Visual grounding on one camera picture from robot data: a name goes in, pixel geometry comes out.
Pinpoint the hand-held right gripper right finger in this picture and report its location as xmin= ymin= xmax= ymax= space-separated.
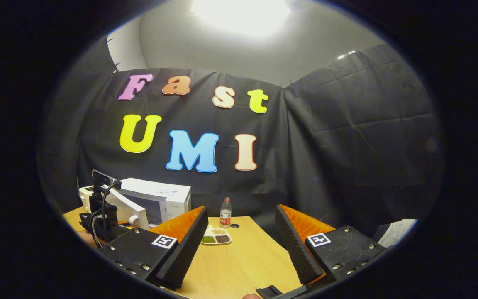
xmin=274 ymin=204 xmax=387 ymax=287

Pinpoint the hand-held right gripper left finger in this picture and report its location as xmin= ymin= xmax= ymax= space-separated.
xmin=98 ymin=206 xmax=209 ymax=291

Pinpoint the white microwave oven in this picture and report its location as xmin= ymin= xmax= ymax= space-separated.
xmin=98 ymin=178 xmax=192 ymax=229

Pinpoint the white divided plate of beans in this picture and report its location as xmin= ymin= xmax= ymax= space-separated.
xmin=201 ymin=225 xmax=232 ymax=245

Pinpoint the white toaster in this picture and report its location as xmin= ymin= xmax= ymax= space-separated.
xmin=79 ymin=186 xmax=98 ymax=206

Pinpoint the clear water bottle red label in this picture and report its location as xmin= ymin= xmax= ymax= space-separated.
xmin=220 ymin=197 xmax=232 ymax=229

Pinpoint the large ceiling light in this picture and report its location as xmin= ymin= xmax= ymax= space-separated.
xmin=190 ymin=0 xmax=293 ymax=37

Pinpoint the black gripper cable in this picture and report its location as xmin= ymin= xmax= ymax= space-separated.
xmin=91 ymin=182 xmax=122 ymax=246

